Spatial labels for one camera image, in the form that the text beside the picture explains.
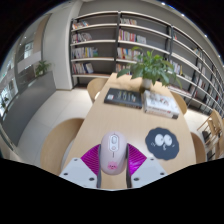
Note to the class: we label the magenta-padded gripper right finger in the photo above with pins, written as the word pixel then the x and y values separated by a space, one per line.
pixel 148 171

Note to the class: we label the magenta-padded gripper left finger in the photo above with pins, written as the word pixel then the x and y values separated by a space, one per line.
pixel 78 171

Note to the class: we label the pale pink computer mouse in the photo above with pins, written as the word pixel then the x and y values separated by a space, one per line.
pixel 114 155

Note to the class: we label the black cartoon-eyed mouse pad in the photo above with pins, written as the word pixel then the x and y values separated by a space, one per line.
pixel 163 151

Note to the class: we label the red-spined book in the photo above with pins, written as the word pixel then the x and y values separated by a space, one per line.
pixel 160 113

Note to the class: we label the white-covered book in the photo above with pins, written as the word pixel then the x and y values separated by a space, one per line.
pixel 161 102

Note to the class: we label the black hardcover book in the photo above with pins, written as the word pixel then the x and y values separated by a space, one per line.
pixel 123 97

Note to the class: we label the green potted plant, white pot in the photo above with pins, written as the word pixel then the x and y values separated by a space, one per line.
pixel 151 68

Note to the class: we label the small green plant on ledge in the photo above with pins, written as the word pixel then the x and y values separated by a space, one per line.
pixel 42 67

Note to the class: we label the grey bookshelf unit with books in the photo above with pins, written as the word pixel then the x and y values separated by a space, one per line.
pixel 96 43

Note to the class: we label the group of ceiling lights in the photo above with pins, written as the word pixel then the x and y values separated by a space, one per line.
pixel 181 15

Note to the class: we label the wooden frame chair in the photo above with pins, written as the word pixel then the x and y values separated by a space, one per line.
pixel 213 121
pixel 218 145

